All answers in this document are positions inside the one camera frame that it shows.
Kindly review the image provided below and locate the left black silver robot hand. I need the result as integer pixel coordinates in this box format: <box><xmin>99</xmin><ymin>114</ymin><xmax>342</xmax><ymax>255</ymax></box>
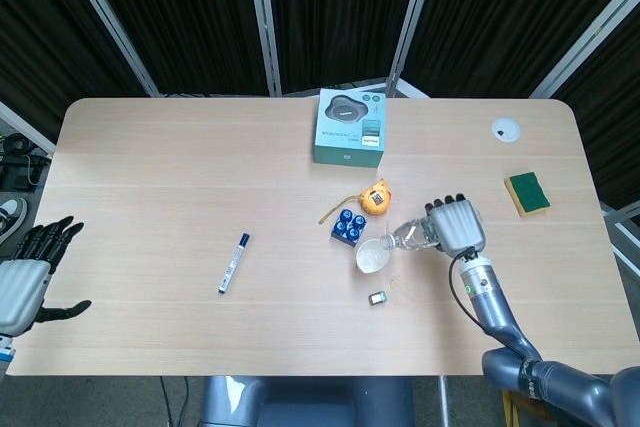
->
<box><xmin>0</xmin><ymin>216</ymin><xmax>93</xmax><ymax>339</ymax></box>

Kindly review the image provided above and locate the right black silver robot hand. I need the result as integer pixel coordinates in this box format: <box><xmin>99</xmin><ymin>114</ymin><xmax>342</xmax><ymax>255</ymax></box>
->
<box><xmin>423</xmin><ymin>192</ymin><xmax>487</xmax><ymax>259</ymax></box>

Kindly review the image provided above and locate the transparent plastic water bottle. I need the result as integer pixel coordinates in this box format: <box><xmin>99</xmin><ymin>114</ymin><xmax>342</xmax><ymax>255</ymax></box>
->
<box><xmin>380</xmin><ymin>216</ymin><xmax>444</xmax><ymax>253</ymax></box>

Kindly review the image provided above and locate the white paper cup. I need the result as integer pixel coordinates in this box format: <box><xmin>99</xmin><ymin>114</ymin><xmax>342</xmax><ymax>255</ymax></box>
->
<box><xmin>355</xmin><ymin>238</ymin><xmax>392</xmax><ymax>276</ymax></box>

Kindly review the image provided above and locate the green yellow sponge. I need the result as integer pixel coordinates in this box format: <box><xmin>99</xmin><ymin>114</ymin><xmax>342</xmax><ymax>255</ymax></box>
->
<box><xmin>503</xmin><ymin>171</ymin><xmax>552</xmax><ymax>219</ymax></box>

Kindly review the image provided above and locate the white sneaker shoe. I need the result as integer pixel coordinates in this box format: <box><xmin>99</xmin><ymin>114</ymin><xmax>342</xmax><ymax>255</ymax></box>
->
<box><xmin>0</xmin><ymin>198</ymin><xmax>29</xmax><ymax>244</ymax></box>

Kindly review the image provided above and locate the orange tape measure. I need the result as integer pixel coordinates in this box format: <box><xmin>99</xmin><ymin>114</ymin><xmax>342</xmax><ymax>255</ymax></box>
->
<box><xmin>318</xmin><ymin>178</ymin><xmax>394</xmax><ymax>225</ymax></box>

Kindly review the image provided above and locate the blue toy building brick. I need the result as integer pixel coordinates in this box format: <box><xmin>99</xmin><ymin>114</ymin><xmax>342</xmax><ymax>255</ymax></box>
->
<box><xmin>329</xmin><ymin>207</ymin><xmax>369</xmax><ymax>249</ymax></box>

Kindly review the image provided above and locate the black floor equipment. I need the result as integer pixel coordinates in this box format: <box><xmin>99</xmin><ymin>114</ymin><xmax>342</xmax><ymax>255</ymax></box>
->
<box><xmin>0</xmin><ymin>131</ymin><xmax>52</xmax><ymax>193</ymax></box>

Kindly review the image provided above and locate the teal speaker product box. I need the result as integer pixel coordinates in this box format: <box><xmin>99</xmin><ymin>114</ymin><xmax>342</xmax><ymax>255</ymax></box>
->
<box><xmin>313</xmin><ymin>87</ymin><xmax>390</xmax><ymax>168</ymax></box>

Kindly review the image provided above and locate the black pleated curtain panel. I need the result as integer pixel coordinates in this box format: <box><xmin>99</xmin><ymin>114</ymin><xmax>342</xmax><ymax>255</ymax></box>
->
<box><xmin>402</xmin><ymin>0</ymin><xmax>640</xmax><ymax>98</ymax></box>
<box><xmin>0</xmin><ymin>0</ymin><xmax>154</xmax><ymax>134</ymax></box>
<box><xmin>263</xmin><ymin>0</ymin><xmax>426</xmax><ymax>94</ymax></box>
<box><xmin>77</xmin><ymin>0</ymin><xmax>271</xmax><ymax>97</ymax></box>
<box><xmin>554</xmin><ymin>1</ymin><xmax>640</xmax><ymax>211</ymax></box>

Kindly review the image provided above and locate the yellow wooden chair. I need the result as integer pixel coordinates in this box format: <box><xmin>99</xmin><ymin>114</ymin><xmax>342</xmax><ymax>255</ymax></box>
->
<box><xmin>501</xmin><ymin>386</ymin><xmax>556</xmax><ymax>427</ymax></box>

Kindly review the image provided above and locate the blue white marker pen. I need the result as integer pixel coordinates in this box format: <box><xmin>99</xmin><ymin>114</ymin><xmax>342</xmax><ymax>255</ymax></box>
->
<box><xmin>216</xmin><ymin>232</ymin><xmax>252</xmax><ymax>296</ymax></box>

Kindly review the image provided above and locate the grey robot torso base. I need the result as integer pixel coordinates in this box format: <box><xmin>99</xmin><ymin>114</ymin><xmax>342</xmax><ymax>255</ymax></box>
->
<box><xmin>199</xmin><ymin>375</ymin><xmax>416</xmax><ymax>427</ymax></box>

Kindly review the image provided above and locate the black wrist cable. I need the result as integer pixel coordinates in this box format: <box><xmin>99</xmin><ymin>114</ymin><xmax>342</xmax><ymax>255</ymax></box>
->
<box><xmin>448</xmin><ymin>245</ymin><xmax>506</xmax><ymax>343</ymax></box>

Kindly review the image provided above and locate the white table cable grommet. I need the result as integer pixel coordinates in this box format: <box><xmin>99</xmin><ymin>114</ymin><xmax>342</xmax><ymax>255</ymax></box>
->
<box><xmin>490</xmin><ymin>117</ymin><xmax>522</xmax><ymax>143</ymax></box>

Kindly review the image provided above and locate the grey partition frame post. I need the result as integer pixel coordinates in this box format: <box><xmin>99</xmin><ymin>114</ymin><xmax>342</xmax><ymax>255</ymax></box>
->
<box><xmin>599</xmin><ymin>200</ymin><xmax>640</xmax><ymax>273</ymax></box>
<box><xmin>386</xmin><ymin>0</ymin><xmax>441</xmax><ymax>97</ymax></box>
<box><xmin>244</xmin><ymin>0</ymin><xmax>282</xmax><ymax>97</ymax></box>
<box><xmin>55</xmin><ymin>0</ymin><xmax>162</xmax><ymax>97</ymax></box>
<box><xmin>0</xmin><ymin>100</ymin><xmax>57</xmax><ymax>154</ymax></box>
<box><xmin>529</xmin><ymin>0</ymin><xmax>640</xmax><ymax>99</ymax></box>

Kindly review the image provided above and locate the black floor cable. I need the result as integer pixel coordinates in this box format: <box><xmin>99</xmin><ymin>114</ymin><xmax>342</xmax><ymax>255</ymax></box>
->
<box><xmin>158</xmin><ymin>375</ymin><xmax>191</xmax><ymax>427</ymax></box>

